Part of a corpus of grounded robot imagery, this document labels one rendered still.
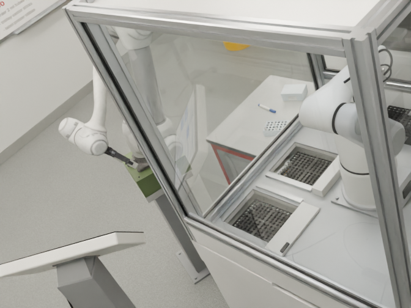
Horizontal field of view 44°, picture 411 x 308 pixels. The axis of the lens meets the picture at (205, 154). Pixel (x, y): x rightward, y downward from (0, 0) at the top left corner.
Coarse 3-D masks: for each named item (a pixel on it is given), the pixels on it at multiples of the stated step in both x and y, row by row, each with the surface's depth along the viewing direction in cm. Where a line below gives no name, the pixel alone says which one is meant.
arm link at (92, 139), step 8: (96, 72) 230; (96, 80) 229; (96, 88) 227; (104, 88) 228; (96, 96) 226; (104, 96) 227; (96, 104) 225; (104, 104) 226; (96, 112) 224; (104, 112) 225; (96, 120) 224; (104, 120) 226; (88, 128) 222; (96, 128) 222; (104, 128) 226; (80, 136) 225; (88, 136) 221; (96, 136) 220; (104, 136) 223; (80, 144) 224; (88, 144) 220; (96, 144) 219; (104, 144) 221; (88, 152) 222; (96, 152) 221; (104, 152) 224
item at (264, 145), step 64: (128, 64) 145; (192, 64) 123; (256, 64) 106; (320, 64) 94; (192, 128) 145; (256, 128) 123; (320, 128) 106; (192, 192) 178; (256, 192) 145; (320, 192) 123; (320, 256) 145; (384, 256) 123
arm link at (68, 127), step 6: (66, 120) 232; (72, 120) 233; (78, 120) 236; (60, 126) 233; (66, 126) 230; (72, 126) 231; (78, 126) 232; (60, 132) 232; (66, 132) 231; (72, 132) 232; (66, 138) 234; (72, 138) 231
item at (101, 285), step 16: (96, 256) 209; (96, 272) 205; (64, 288) 204; (80, 288) 204; (96, 288) 205; (112, 288) 215; (80, 304) 211; (96, 304) 211; (112, 304) 212; (128, 304) 226
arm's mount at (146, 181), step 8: (128, 168) 272; (136, 168) 269; (136, 176) 264; (144, 176) 261; (152, 176) 262; (136, 184) 276; (144, 184) 263; (152, 184) 265; (144, 192) 265; (152, 192) 267
